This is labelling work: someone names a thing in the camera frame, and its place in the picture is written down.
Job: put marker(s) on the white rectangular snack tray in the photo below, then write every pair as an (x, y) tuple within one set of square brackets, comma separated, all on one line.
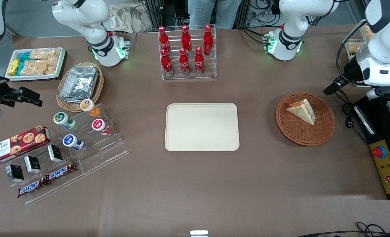
[(62, 62)]

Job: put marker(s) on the black heating appliance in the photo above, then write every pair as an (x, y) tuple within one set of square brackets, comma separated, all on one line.
[(379, 125)]

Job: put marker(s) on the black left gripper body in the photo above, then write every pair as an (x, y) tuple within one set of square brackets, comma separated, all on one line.
[(350, 73)]

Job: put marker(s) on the red Walkers cookie box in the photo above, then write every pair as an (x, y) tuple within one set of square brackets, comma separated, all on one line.
[(17, 144)]

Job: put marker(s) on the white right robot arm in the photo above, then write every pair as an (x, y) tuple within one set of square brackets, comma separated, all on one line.
[(93, 33)]

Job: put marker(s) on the small black box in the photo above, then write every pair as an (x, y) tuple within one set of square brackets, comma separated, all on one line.
[(55, 153), (32, 164), (14, 172)]

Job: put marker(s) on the orange lid yogurt cup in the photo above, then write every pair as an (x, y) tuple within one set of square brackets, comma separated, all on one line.
[(89, 106)]

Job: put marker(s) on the clear acrylic stepped snack stand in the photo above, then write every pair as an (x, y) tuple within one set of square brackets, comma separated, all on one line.
[(63, 187)]

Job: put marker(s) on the blue lid yogurt cup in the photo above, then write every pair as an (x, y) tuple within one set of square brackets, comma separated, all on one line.
[(70, 141)]

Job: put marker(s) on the clear acrylic stepped cup stand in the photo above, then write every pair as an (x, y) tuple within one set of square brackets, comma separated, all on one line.
[(106, 151)]

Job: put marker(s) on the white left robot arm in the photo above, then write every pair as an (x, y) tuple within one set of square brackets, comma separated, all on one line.
[(289, 36)]

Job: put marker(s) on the clear acrylic bottle rack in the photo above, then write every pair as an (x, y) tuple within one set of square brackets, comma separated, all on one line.
[(211, 67)]

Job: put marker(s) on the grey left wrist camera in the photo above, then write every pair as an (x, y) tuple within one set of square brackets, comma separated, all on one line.
[(374, 92)]

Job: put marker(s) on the oval light wicker basket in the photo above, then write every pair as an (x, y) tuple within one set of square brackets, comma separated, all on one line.
[(63, 103)]

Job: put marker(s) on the clear bagged cracker pack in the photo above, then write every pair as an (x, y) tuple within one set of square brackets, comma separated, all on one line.
[(353, 48), (367, 33)]

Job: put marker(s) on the teal snack pack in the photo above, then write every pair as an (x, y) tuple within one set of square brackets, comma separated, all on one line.
[(20, 68), (25, 57)]

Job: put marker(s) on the yellow snack pack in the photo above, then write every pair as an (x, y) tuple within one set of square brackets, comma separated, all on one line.
[(13, 66)]

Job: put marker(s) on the clear rice cracker pack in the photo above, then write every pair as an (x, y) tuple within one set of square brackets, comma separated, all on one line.
[(38, 67), (45, 54)]

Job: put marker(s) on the person in blue jeans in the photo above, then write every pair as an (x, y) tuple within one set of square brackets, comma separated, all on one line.
[(203, 13)]

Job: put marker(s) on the green lid yogurt cup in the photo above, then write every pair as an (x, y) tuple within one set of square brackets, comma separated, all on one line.
[(62, 119)]

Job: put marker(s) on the triangle sandwich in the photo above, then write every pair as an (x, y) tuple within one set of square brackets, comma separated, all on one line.
[(302, 110)]

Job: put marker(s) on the round brown wicker basket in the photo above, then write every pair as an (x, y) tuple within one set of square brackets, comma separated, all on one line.
[(300, 133)]

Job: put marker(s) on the beige plastic tray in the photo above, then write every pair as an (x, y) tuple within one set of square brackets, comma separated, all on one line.
[(201, 126)]

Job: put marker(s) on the red lid yogurt cup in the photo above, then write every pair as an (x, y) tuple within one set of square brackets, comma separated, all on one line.
[(99, 125)]

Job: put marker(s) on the red Coca-Cola bottle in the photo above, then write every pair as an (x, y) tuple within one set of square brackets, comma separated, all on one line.
[(208, 39), (186, 38), (184, 64), (199, 62), (164, 39), (166, 64)]

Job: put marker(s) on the Snickers chocolate bar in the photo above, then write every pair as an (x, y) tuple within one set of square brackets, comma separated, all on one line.
[(30, 187), (60, 171)]

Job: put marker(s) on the stack of foil containers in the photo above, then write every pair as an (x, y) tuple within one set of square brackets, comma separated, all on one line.
[(79, 82)]

